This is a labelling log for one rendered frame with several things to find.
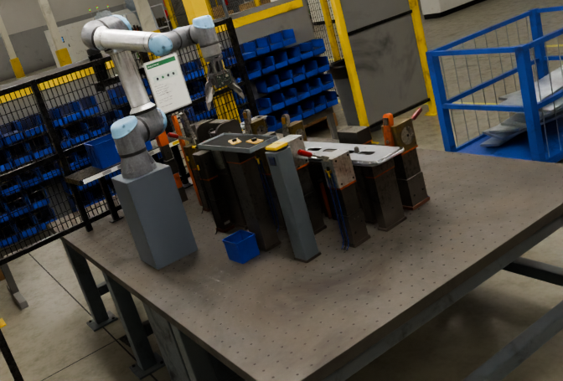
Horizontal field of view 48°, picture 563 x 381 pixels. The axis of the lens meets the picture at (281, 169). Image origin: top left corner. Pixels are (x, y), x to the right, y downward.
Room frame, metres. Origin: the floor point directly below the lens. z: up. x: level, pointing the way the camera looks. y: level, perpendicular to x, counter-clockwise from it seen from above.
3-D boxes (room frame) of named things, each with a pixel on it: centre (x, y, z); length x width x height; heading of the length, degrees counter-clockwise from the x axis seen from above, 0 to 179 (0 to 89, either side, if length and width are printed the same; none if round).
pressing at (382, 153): (2.80, -0.02, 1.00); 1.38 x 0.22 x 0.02; 35
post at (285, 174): (2.22, -0.01, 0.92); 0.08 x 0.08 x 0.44; 35
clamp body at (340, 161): (2.23, -0.19, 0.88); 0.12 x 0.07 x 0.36; 125
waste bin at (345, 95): (6.34, -0.98, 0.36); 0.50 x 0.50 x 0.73
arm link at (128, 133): (2.64, 0.58, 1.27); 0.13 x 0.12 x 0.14; 145
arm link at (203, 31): (2.49, 0.14, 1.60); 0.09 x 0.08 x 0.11; 55
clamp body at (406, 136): (2.45, -0.50, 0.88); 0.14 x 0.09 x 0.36; 125
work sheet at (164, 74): (3.71, 0.50, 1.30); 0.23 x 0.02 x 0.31; 125
